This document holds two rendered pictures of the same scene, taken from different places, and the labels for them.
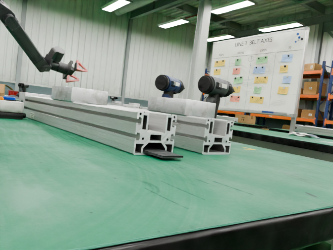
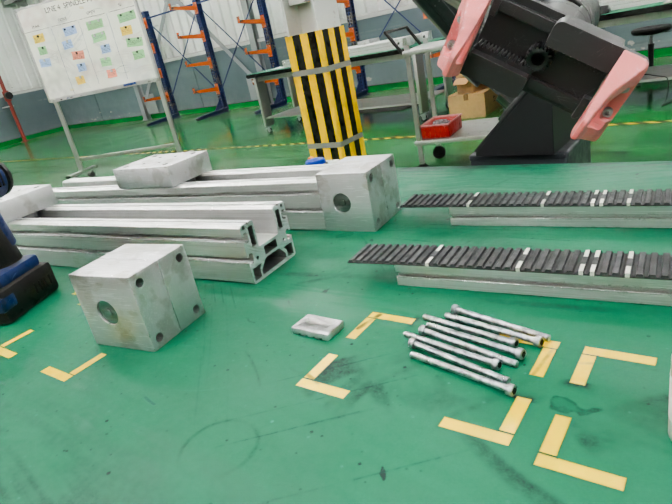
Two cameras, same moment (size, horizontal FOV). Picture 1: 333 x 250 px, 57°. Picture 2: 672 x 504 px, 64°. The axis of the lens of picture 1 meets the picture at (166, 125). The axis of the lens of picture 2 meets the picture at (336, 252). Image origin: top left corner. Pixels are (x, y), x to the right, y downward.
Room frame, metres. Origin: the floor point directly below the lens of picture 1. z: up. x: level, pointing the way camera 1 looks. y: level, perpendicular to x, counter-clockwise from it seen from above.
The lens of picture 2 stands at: (2.06, 0.27, 1.07)
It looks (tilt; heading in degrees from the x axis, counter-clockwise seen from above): 22 degrees down; 164
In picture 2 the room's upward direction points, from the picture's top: 12 degrees counter-clockwise
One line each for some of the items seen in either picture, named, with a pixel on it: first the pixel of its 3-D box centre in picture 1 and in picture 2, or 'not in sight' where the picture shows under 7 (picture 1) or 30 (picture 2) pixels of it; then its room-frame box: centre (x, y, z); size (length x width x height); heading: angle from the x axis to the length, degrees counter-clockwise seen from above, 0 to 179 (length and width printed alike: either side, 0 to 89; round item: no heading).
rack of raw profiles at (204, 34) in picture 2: not in sight; (197, 58); (-9.25, 1.53, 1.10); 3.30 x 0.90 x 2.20; 35
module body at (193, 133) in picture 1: (130, 120); (94, 235); (1.04, 0.13, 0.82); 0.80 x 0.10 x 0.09; 39
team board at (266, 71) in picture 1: (246, 110); not in sight; (4.04, -1.02, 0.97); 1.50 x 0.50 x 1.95; 35
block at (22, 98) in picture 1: (30, 104); (363, 189); (1.26, 0.56, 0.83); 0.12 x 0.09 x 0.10; 129
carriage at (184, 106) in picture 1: (180, 111); (9, 209); (0.85, -0.03, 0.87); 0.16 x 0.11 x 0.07; 39
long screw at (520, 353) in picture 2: not in sight; (472, 338); (1.67, 0.49, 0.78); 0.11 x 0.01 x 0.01; 22
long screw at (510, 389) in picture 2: not in sight; (458, 370); (1.71, 0.46, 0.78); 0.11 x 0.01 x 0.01; 23
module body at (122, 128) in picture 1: (76, 115); (172, 199); (0.92, 0.27, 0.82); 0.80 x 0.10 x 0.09; 39
